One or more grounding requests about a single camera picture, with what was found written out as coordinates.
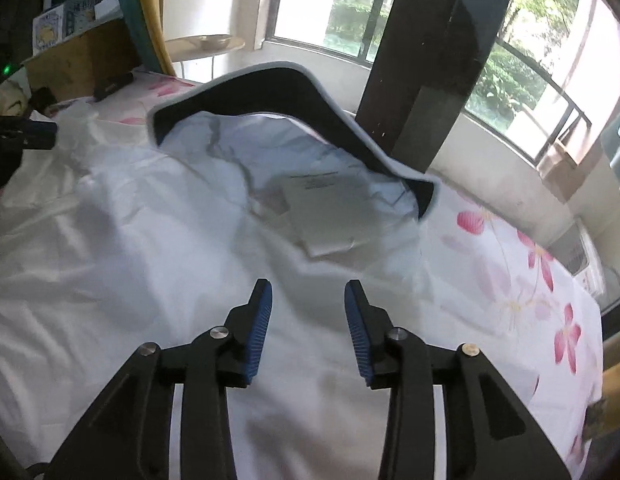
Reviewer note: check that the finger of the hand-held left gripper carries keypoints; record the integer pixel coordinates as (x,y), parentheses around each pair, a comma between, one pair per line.
(39,132)

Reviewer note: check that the white outdoor air conditioner unit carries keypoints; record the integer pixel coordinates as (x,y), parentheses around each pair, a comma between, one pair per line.
(575,255)

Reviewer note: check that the dark balcony railing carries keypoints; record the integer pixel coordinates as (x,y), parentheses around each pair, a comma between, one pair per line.
(274,10)

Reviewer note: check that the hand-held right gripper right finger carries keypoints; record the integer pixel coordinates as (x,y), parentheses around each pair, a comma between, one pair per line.
(357,335)

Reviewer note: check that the floral bed sheet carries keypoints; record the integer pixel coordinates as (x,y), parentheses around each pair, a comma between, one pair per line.
(515,310)

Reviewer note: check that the dark sliding door frame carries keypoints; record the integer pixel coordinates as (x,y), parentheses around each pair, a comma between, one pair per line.
(425,60)

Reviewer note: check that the round gold side table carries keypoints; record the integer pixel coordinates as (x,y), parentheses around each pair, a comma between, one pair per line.
(204,42)

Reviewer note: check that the small printed cartoon box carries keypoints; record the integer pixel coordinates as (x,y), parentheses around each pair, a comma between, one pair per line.
(49,32)

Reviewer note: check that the balcony cardboard box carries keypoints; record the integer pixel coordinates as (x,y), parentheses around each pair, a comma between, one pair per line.
(557,165)

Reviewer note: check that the brown cardboard box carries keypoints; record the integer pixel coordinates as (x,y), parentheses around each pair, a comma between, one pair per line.
(74,60)

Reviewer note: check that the small black device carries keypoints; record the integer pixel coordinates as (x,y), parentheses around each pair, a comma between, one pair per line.
(112,85)

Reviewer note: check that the teal curtain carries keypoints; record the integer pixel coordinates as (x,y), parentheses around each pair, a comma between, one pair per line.
(134,10)

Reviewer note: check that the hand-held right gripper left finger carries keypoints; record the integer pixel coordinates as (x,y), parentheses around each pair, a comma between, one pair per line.
(260,330)

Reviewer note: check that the yellow curtain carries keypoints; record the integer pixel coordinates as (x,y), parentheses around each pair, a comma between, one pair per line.
(150,10)

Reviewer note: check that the white jacket with dark collar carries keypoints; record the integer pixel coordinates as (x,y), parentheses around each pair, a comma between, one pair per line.
(139,240)

